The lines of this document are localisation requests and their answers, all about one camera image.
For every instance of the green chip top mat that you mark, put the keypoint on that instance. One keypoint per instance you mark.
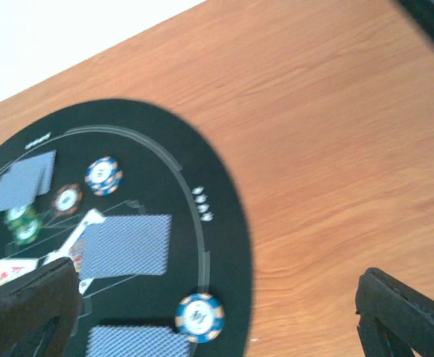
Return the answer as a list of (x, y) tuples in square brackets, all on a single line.
[(24, 223)]

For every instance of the face-down burn card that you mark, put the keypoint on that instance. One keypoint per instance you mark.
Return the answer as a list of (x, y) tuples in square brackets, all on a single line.
[(131, 245)]

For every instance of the blue chip mat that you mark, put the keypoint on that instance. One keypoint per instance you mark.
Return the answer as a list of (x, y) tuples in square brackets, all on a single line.
[(200, 316), (104, 176)]

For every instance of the round black poker mat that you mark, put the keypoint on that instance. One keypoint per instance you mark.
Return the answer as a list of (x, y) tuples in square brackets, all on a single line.
[(168, 168)]

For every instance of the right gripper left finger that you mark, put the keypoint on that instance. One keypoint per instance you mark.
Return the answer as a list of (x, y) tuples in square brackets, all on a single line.
[(39, 310)]

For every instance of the dealt card top mat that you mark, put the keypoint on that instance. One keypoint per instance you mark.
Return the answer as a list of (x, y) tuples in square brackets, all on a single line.
[(26, 179)]

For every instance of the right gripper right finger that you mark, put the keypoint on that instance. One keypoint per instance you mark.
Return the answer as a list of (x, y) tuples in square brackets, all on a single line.
[(395, 320)]

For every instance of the blue chip top mat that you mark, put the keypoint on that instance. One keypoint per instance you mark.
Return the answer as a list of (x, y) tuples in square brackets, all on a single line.
[(104, 176)]

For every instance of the red chip top mat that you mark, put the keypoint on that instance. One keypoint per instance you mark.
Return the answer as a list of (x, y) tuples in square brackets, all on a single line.
[(67, 200)]

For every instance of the dealt card mat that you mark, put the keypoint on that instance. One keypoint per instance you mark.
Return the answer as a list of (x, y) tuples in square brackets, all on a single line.
[(26, 179), (136, 341)]

